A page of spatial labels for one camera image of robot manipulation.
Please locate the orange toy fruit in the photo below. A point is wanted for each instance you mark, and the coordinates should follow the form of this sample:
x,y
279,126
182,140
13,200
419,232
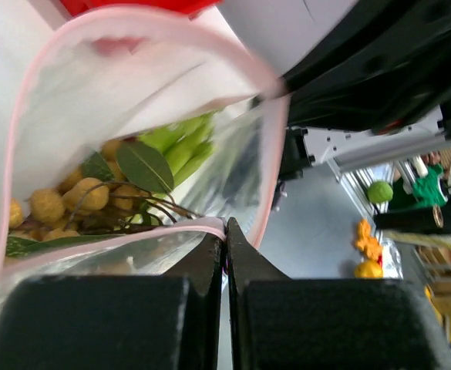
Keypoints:
x,y
366,243

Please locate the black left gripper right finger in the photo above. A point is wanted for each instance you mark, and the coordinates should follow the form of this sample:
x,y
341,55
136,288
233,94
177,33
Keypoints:
x,y
278,322

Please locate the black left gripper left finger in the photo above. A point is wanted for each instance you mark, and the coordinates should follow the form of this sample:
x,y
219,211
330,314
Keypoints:
x,y
167,321

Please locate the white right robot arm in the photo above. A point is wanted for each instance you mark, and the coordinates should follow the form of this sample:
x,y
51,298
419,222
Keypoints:
x,y
350,150

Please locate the clear pink zip top bag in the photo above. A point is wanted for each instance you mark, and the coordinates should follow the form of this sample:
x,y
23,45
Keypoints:
x,y
113,74

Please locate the yellow round toy fruit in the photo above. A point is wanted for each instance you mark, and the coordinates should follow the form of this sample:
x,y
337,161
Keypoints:
x,y
369,270

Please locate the green round toy fruit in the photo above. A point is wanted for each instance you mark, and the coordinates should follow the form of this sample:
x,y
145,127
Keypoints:
x,y
379,192

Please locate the green white celery stalk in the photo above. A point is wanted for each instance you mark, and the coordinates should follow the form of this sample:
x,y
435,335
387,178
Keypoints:
x,y
185,145

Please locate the red plastic tray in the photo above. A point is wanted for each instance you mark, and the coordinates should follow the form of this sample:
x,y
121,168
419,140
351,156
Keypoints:
x,y
190,8

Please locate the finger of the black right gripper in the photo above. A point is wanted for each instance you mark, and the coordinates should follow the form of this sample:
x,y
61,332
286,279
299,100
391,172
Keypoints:
x,y
384,66

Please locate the yellow longan fruit bunch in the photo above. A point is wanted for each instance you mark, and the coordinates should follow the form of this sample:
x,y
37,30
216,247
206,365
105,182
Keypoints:
x,y
123,189

